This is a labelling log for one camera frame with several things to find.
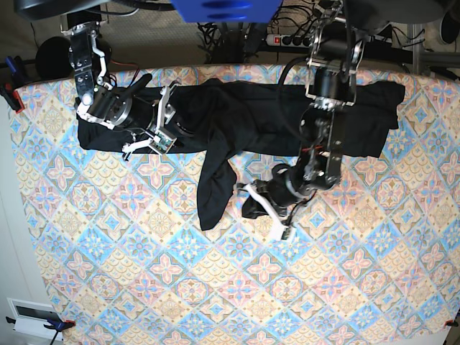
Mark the patterned tablecloth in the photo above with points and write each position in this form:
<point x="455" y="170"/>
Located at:
<point x="120" y="251"/>

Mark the blue orange clamp left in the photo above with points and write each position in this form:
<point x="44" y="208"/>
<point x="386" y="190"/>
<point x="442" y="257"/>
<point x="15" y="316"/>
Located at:
<point x="8" y="90"/>

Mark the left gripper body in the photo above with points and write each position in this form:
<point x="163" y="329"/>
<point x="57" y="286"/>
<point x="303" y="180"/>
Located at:
<point x="280" y="189"/>

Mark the white wall panel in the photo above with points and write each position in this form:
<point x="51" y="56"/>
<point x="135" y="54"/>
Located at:
<point x="31" y="317"/>

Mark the white power strip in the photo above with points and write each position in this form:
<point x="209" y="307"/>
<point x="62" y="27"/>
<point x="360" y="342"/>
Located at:
<point x="282" y="40"/>

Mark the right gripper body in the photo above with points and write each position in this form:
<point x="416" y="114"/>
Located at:
<point x="142" y="115"/>

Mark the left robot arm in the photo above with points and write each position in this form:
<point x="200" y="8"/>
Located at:
<point x="335" y="50"/>

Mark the blue orange clamp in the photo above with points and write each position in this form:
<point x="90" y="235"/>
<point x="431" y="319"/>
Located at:
<point x="8" y="90"/>
<point x="57" y="324"/>

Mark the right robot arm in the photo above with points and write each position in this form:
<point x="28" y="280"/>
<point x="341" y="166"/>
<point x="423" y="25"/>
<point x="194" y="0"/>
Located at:
<point x="100" y="100"/>

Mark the blue mount plate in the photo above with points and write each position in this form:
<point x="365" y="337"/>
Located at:
<point x="258" y="11"/>

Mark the black round stool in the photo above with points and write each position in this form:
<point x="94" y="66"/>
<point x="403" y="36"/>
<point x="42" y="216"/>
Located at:
<point x="52" y="59"/>

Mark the white camera bracket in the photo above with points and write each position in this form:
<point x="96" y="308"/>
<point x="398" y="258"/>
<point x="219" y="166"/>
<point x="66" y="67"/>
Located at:
<point x="279" y="231"/>
<point x="159" y="140"/>

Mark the black t-shirt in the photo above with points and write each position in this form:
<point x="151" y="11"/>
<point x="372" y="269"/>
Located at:
<point x="223" y="119"/>

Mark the blue orange clamp bottom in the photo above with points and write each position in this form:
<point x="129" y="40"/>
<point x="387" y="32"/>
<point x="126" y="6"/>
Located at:
<point x="57" y="324"/>

